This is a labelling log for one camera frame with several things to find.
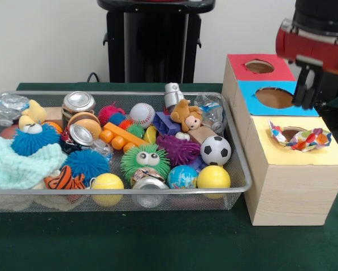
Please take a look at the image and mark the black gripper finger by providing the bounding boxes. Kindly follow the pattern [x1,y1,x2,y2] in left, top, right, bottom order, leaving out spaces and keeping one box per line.
[292,63,310,107]
[303,65,324,110]

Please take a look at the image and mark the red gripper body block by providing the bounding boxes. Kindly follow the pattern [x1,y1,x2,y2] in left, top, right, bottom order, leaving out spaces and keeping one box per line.
[275,19,338,76]

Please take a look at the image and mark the heart print cloth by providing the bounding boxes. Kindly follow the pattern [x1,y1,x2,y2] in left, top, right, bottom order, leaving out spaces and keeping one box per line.
[268,120,332,152]

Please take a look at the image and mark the brown plush teddy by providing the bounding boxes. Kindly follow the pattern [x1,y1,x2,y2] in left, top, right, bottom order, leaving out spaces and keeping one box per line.
[170,99,204,132]

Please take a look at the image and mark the mint green cloth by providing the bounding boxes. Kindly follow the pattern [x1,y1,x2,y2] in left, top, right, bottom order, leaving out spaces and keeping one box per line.
[0,135,68,191]

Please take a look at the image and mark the wooden box with three holes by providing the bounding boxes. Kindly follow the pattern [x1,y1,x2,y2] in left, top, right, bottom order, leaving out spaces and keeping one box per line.
[222,54,338,226]

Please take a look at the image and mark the clear mesh bin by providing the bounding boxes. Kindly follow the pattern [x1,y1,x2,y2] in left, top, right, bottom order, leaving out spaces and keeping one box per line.
[0,91,253,213]

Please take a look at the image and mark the black and white soccer ball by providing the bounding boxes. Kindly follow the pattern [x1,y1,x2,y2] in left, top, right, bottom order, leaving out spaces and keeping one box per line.
[200,135,232,166]

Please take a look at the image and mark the yellow ball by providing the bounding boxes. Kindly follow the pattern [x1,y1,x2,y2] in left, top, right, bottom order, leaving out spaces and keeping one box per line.
[91,173,124,206]
[197,165,231,199]

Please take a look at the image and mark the silver toy robot figure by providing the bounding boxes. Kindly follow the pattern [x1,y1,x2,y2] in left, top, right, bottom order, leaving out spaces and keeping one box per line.
[164,82,184,111]

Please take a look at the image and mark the small globe ball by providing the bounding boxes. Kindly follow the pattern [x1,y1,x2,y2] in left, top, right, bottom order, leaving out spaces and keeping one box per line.
[167,165,199,190]

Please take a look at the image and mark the green spiky ball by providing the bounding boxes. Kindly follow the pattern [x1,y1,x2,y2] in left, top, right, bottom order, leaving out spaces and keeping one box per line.
[120,143,171,182]

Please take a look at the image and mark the orange bumpy toy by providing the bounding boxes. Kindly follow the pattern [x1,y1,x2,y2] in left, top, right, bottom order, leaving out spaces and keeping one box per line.
[100,122,150,152]

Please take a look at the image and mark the dark green table cloth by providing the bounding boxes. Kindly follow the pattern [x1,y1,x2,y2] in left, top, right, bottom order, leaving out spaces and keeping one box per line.
[0,82,338,271]

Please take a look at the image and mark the blue spiky ball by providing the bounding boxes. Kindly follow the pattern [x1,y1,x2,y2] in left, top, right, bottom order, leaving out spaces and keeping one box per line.
[64,149,111,184]
[11,123,61,158]

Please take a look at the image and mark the orange tiger plush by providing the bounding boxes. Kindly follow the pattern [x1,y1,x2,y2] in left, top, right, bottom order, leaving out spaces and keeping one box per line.
[45,165,93,191]

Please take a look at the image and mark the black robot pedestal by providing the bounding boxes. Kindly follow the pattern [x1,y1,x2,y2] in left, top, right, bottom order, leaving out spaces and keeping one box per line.
[97,0,216,84]

